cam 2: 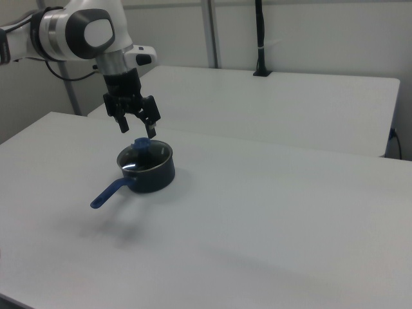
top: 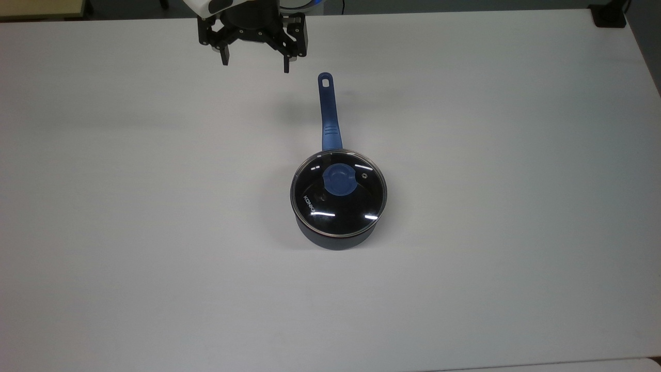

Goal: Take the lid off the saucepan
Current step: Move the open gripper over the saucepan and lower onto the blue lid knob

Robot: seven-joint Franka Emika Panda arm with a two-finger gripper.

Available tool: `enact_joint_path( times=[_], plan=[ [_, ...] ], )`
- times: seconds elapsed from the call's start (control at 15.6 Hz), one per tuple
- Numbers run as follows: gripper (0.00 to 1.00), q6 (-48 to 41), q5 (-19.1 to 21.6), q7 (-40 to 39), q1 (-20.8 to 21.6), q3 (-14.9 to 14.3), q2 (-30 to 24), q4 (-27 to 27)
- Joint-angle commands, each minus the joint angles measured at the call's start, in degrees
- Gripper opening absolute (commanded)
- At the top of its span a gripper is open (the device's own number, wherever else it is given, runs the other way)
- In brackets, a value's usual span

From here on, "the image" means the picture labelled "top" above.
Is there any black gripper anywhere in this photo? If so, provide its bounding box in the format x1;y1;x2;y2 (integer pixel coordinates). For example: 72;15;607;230
198;0;309;74

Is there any glass lid with blue knob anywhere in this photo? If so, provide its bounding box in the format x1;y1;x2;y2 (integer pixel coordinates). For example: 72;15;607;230
290;149;388;239

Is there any wooden furniture board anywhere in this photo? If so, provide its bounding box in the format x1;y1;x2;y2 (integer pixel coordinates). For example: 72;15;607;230
0;0;87;22

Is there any black table clamp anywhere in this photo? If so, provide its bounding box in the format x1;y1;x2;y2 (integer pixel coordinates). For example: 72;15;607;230
588;2;629;28

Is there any dark saucepan with blue handle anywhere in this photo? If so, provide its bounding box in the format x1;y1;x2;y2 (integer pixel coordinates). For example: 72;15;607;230
293;72;386;252

